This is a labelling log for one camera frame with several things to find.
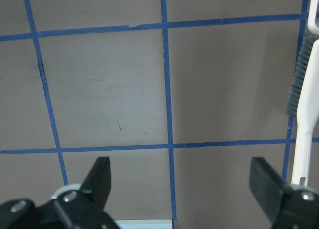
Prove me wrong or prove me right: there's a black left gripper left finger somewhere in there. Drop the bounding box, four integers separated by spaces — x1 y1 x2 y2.
0 157 119 229

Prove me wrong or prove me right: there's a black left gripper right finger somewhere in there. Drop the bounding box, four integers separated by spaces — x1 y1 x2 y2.
249 157 319 229

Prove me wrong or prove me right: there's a white hand brush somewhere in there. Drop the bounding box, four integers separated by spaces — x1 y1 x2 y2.
286 35 319 186

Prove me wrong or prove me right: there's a cream plastic dustpan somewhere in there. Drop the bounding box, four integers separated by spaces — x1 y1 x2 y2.
307 0 319 35

